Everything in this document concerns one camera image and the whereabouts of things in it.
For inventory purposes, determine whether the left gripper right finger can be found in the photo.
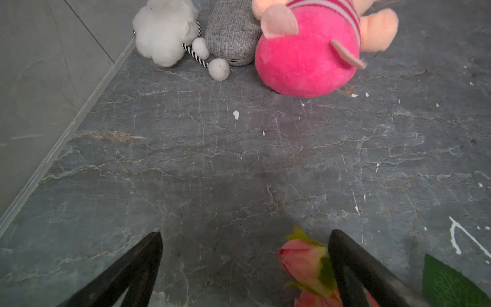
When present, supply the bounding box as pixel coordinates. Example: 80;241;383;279
328;230;431;306

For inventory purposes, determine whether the artificial pink flower bouquet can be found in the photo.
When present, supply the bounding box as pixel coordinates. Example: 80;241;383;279
279;227;490;306

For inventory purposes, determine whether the small grey plush toy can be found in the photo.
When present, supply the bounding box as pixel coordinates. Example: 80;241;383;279
132;1;262;81

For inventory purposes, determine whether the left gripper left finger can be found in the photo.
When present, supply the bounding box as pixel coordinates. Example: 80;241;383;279
60;232;163;307

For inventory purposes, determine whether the pink plush doll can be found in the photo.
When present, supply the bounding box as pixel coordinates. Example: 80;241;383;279
252;0;399;98

